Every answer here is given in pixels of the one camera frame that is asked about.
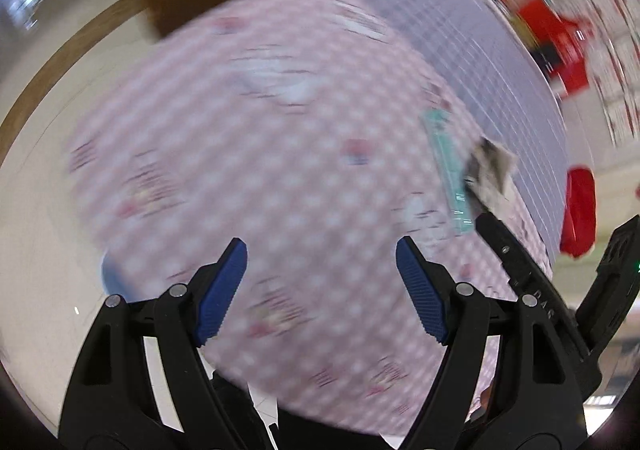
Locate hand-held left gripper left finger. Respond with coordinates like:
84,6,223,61
60,236,249,450

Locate purple checked tablecloth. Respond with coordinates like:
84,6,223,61
340,0,569,262

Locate grey-brown paper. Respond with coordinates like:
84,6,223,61
464,136,519,212

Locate red box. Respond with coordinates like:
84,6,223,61
516,0,597,99

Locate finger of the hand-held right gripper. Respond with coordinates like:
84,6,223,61
474,211,599,367

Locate red bag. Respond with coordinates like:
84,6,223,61
558,168,599,259

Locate teal packet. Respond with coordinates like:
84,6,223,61
421,109,474,234

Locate red white printed wall sheets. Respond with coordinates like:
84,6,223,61
519,0,640,147

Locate pink checked tablecloth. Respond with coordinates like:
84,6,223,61
66,0,557,437

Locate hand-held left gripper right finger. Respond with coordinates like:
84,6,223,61
395,235,587,450

